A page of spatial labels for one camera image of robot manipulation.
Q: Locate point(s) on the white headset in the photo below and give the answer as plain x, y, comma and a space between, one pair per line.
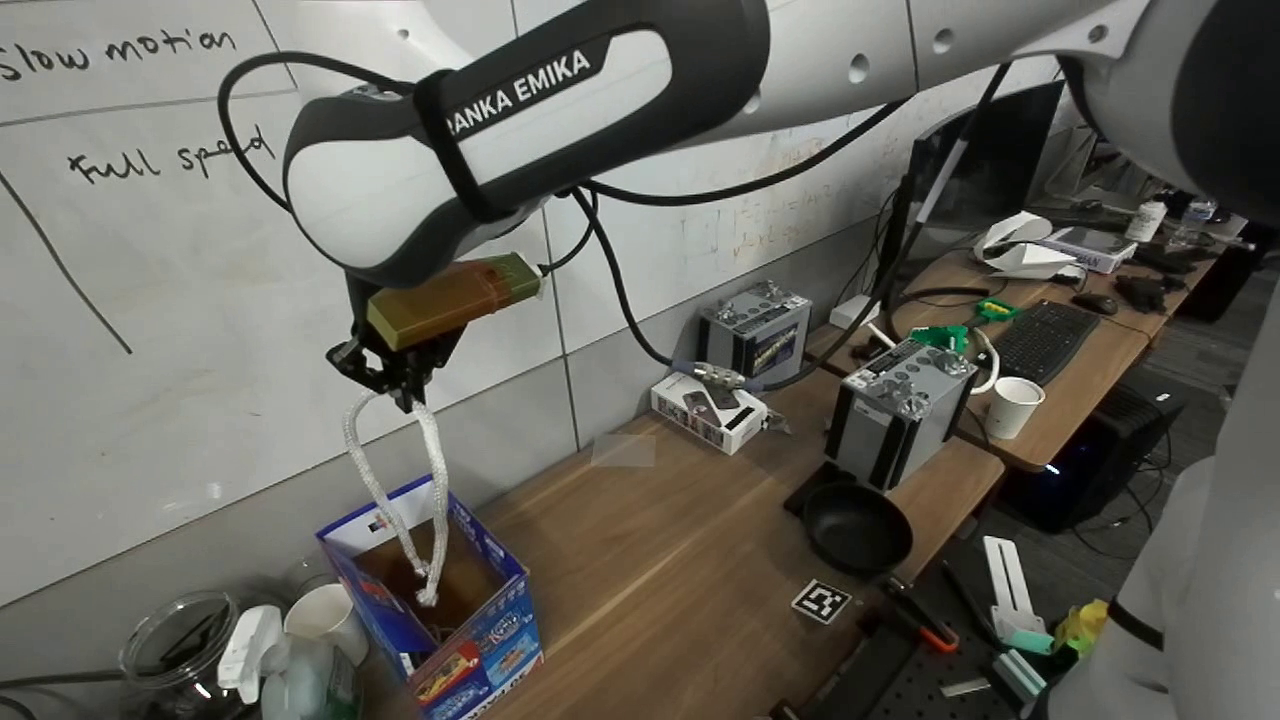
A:
1023, 245

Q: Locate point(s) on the black white marker tag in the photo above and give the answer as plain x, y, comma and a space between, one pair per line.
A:
822, 600

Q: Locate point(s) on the clear glass jar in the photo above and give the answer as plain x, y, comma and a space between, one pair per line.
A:
172, 640

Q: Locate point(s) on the yellow green plastic item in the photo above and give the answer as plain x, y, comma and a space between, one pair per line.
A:
1086, 627

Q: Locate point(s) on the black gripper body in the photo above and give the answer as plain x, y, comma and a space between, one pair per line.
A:
395, 365

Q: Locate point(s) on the white spray bottle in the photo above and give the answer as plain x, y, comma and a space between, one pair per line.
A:
245, 652

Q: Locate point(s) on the clear plastic bottle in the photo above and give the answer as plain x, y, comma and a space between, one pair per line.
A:
312, 664

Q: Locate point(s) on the teal plastic item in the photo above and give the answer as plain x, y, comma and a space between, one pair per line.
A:
1023, 673

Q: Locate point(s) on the green plastic clip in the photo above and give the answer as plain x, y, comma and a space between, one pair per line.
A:
947, 337

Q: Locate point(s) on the small grey metal bar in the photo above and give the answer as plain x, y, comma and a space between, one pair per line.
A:
965, 685

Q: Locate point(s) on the grey battery with Dominator label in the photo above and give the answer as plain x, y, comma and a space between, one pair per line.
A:
752, 342

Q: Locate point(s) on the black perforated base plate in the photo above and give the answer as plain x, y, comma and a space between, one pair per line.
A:
1081, 573

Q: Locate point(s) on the white rail piece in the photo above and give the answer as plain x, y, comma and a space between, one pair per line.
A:
1009, 581

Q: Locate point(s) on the white paper cup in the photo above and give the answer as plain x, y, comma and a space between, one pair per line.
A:
1014, 406

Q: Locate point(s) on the black frying pan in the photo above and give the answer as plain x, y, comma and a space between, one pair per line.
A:
852, 534

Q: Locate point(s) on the grey battery with round caps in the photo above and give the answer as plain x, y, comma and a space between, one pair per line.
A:
887, 426

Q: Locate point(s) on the black computer monitor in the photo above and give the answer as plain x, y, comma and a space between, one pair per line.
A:
987, 172

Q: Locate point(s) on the whiteboard with faded writing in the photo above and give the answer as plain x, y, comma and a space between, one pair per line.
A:
747, 252

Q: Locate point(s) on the blue printed cardboard box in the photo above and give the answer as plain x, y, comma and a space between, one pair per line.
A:
493, 640

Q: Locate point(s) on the black computer tower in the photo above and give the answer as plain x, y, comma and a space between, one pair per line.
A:
1093, 462

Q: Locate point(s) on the whiteboard with black writing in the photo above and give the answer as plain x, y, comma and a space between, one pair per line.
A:
134, 401

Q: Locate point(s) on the white power adapter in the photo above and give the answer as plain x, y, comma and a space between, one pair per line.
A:
858, 313

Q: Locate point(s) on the black keyboard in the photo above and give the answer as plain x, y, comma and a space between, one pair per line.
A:
1044, 345

